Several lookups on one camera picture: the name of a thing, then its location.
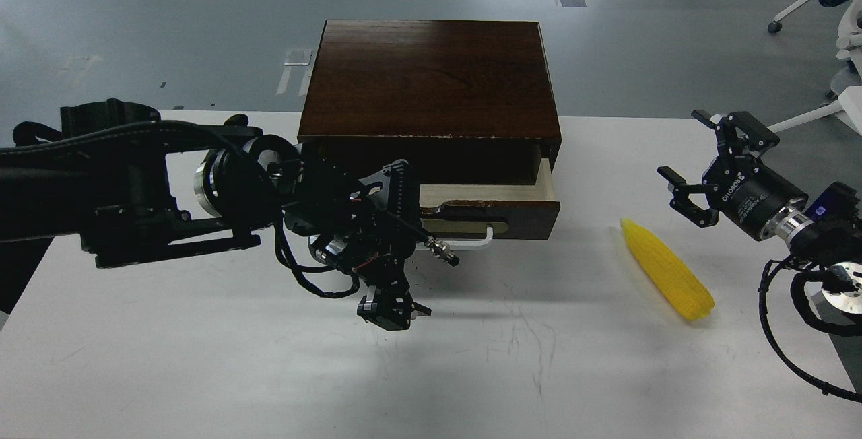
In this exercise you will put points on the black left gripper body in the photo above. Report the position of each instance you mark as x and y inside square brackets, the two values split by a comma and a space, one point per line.
[390, 307]

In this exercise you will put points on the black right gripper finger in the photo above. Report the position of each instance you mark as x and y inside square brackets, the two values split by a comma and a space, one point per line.
[738, 134]
[683, 203]

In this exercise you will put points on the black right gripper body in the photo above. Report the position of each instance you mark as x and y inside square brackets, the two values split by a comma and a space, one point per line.
[755, 198]

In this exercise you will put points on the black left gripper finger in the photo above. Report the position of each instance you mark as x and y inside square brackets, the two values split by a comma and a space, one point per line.
[415, 310]

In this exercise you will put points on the yellow corn cob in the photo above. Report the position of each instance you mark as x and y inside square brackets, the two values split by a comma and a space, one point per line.
[668, 273]

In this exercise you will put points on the wooden drawer with white handle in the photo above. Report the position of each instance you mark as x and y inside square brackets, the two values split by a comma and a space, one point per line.
[472, 214]

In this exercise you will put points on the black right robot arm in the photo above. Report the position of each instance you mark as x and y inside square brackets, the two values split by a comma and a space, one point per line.
[823, 237]

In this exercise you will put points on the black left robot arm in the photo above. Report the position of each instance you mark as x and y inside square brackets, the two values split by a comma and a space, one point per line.
[138, 188]

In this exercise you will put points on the dark wooden drawer cabinet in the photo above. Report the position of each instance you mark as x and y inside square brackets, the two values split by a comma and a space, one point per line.
[464, 101]

